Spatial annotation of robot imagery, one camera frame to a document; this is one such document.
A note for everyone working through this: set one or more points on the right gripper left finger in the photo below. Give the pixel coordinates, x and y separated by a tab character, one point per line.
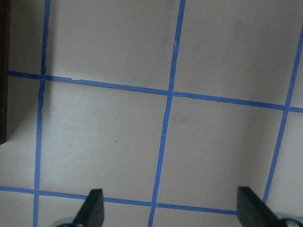
91	213

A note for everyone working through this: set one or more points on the dark wooden drawer box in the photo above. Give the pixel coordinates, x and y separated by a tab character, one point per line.
5	6

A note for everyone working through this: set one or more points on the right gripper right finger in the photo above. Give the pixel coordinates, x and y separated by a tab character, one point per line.
253	212

